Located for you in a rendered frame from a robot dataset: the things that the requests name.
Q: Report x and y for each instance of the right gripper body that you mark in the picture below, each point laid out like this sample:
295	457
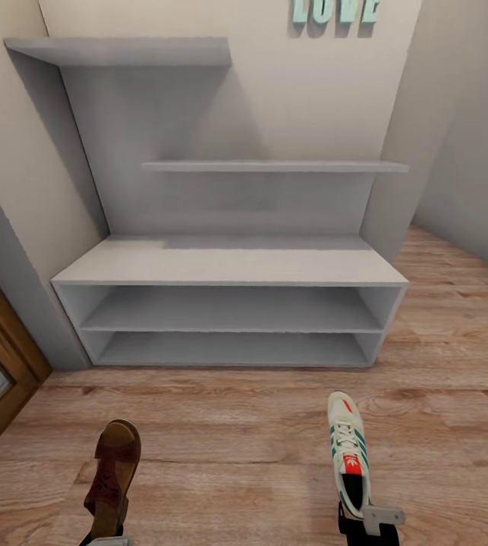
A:
357	536

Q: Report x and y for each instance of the sandal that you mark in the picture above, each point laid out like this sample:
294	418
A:
118	452

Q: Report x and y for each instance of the gym shoe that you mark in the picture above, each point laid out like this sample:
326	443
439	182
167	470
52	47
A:
349	453

